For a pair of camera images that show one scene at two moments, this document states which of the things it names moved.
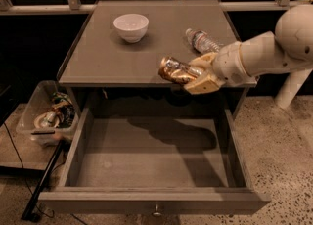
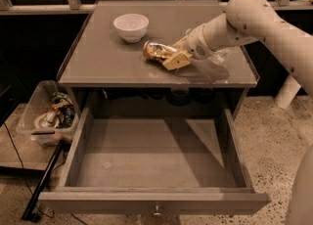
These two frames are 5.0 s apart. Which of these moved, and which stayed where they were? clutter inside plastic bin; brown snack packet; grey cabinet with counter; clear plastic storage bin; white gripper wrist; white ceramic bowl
Moved: brown snack packet; white gripper wrist
Stayed: clutter inside plastic bin; grey cabinet with counter; clear plastic storage bin; white ceramic bowl
